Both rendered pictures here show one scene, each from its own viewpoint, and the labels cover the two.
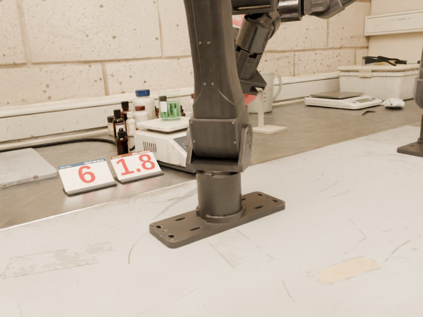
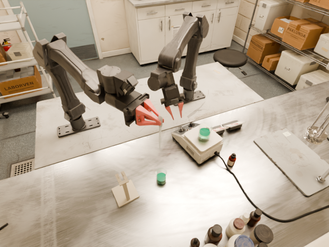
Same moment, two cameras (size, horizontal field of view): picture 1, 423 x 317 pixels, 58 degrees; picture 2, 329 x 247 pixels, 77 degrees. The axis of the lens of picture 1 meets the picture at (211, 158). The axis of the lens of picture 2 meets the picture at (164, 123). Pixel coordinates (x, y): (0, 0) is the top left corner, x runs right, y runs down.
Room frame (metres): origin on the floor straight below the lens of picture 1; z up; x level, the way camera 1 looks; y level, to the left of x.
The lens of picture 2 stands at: (1.47, 0.04, 1.63)
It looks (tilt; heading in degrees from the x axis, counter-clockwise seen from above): 44 degrees down; 191
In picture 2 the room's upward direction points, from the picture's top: straight up
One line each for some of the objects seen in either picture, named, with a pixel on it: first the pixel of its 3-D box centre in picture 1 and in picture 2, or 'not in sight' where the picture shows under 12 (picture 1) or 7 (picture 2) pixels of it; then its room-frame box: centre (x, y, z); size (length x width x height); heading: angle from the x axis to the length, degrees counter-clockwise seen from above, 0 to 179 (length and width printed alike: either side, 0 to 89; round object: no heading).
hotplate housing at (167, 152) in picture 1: (180, 143); (197, 139); (0.85, 0.07, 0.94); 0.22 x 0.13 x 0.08; 45
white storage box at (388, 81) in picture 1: (386, 80); not in sight; (1.77, -0.82, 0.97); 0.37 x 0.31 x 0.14; 127
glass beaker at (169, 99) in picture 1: (169, 104); (204, 133); (0.88, 0.09, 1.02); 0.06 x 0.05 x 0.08; 0
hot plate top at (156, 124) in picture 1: (171, 122); (202, 136); (0.87, 0.09, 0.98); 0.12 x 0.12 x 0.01; 45
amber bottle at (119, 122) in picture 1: (118, 123); (254, 217); (1.15, 0.28, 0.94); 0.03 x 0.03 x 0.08
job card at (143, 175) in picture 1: (136, 165); (216, 129); (0.75, 0.15, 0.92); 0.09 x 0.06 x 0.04; 122
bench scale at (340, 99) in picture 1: (342, 99); not in sight; (1.57, -0.55, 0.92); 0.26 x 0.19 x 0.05; 34
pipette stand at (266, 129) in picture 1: (267, 109); (123, 184); (1.13, -0.17, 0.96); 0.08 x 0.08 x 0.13; 41
